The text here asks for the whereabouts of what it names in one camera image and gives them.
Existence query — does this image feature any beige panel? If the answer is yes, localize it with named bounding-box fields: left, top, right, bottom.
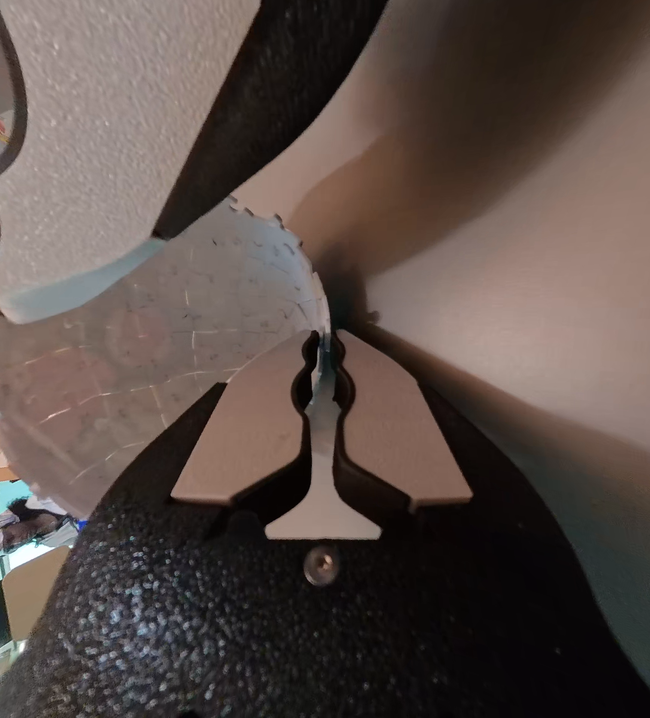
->
left=1, top=545, right=72, bottom=641

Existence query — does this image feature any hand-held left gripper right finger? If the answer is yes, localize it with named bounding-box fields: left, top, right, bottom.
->
left=333, top=330, right=475, bottom=526

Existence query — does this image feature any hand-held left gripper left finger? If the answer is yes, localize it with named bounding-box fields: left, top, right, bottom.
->
left=170, top=331, right=322, bottom=521

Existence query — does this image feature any partly built puzzle ball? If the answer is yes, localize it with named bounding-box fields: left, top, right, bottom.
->
left=0, top=196, right=337, bottom=517

